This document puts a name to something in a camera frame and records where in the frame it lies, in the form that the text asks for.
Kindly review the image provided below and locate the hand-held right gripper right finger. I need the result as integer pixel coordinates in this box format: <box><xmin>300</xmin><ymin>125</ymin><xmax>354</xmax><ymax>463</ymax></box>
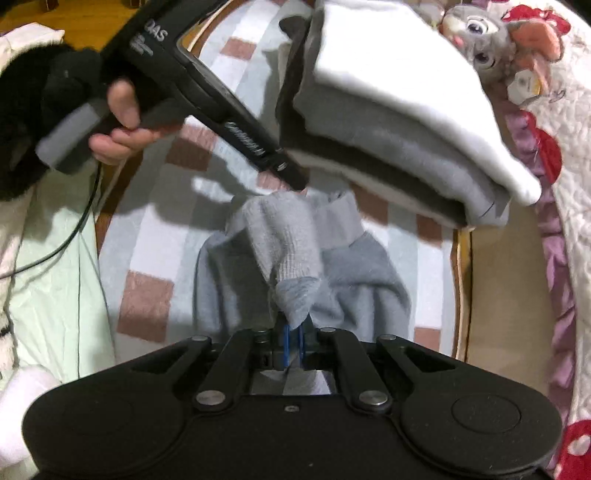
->
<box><xmin>296</xmin><ymin>325</ymin><xmax>458</xmax><ymax>412</ymax></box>

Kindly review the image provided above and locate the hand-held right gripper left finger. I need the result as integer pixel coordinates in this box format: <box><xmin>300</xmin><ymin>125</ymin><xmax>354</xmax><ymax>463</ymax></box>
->
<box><xmin>129</xmin><ymin>323</ymin><xmax>293</xmax><ymax>412</ymax></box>

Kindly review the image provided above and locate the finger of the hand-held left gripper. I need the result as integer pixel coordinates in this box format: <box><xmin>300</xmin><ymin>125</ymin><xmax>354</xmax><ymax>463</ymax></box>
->
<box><xmin>259</xmin><ymin>138</ymin><xmax>309</xmax><ymax>191</ymax></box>

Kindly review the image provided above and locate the person's left forearm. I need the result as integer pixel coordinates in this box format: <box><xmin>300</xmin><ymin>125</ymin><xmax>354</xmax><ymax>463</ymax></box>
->
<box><xmin>0</xmin><ymin>44</ymin><xmax>109</xmax><ymax>201</ymax></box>

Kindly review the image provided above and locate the person's left hand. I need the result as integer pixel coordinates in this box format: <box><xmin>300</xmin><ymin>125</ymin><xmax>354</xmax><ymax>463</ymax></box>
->
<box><xmin>89</xmin><ymin>78</ymin><xmax>163</xmax><ymax>166</ymax></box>

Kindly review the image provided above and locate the beige folded garment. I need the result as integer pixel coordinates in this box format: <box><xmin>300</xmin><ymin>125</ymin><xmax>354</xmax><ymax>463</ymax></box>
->
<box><xmin>295</xmin><ymin>154</ymin><xmax>370</xmax><ymax>190</ymax></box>

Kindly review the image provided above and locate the dark grey folded garment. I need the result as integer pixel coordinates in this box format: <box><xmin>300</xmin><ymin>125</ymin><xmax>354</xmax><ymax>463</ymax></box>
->
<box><xmin>274</xmin><ymin>14</ymin><xmax>481</xmax><ymax>229</ymax></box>

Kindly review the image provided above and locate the white folded garment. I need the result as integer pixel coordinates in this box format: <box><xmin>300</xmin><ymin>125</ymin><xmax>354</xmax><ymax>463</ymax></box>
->
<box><xmin>314</xmin><ymin>0</ymin><xmax>542</xmax><ymax>207</ymax></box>

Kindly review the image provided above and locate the checkered rug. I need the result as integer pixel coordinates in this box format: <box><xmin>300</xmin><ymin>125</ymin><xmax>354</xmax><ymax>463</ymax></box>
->
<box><xmin>95</xmin><ymin>0</ymin><xmax>467</xmax><ymax>361</ymax></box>

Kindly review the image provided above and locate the grey plush rabbit toy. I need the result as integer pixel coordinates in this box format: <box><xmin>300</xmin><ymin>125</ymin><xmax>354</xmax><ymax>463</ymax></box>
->
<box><xmin>418</xmin><ymin>4</ymin><xmax>564</xmax><ymax>104</ymax></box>

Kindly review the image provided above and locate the pale green cloth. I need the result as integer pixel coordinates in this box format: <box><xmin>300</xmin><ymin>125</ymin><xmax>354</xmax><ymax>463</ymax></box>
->
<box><xmin>0</xmin><ymin>171</ymin><xmax>116</xmax><ymax>398</ymax></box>

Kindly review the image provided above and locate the white fuzzy cloth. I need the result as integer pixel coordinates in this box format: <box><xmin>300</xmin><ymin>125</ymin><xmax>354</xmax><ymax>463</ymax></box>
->
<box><xmin>0</xmin><ymin>364</ymin><xmax>61</xmax><ymax>462</ymax></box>

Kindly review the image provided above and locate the white quilt with red bears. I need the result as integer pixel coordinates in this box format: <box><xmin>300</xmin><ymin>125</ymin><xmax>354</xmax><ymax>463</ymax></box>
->
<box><xmin>485</xmin><ymin>0</ymin><xmax>591</xmax><ymax>480</ymax></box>

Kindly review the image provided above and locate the black cable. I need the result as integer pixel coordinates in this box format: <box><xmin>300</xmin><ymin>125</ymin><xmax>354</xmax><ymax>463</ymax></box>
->
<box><xmin>0</xmin><ymin>161</ymin><xmax>103</xmax><ymax>384</ymax></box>

